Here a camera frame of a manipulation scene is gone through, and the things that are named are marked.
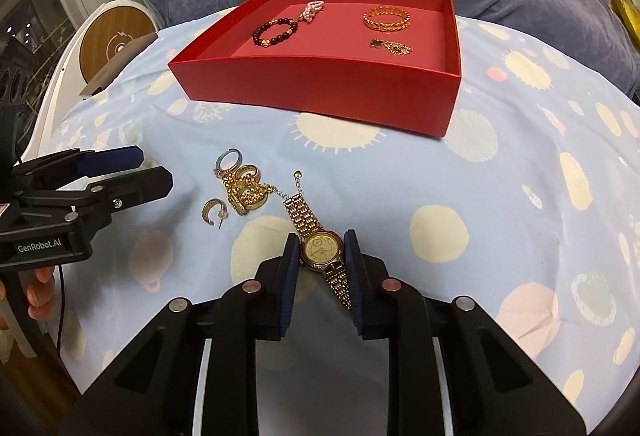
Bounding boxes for silver hoop earring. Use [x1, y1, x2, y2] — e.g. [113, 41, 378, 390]
[214, 148, 243, 179]

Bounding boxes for gold c-shaped earring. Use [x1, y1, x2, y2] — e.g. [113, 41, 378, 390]
[201, 197, 229, 228]

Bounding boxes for gold chunky chain pile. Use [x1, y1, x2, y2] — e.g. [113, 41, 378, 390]
[220, 164, 289, 217]

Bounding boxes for gold wristwatch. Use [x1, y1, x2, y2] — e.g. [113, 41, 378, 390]
[283, 170, 352, 311]

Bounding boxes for black bead gold bracelet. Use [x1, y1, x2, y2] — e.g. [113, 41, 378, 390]
[252, 16, 300, 48]

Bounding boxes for gold chain necklace with pendant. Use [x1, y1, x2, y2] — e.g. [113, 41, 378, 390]
[368, 38, 414, 57]

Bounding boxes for red shallow jewelry box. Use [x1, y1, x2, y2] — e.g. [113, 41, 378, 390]
[169, 0, 462, 138]

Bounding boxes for person's left hand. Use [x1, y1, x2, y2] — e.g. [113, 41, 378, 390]
[25, 267, 55, 322]

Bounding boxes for round wooden white appliance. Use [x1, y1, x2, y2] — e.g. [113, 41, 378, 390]
[22, 0, 158, 161]

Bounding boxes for light blue patterned tablecloth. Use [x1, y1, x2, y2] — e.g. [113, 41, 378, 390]
[48, 18, 639, 427]

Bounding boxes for silver pink crystal brooch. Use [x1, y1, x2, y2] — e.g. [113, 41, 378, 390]
[297, 1, 324, 23]

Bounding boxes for gold yellow pillow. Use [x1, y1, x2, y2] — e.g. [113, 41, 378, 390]
[610, 0, 640, 48]

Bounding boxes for black cable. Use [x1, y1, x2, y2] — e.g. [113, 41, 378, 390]
[55, 265, 68, 362]

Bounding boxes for gold bangle bracelet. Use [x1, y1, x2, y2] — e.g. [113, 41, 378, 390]
[362, 5, 412, 33]

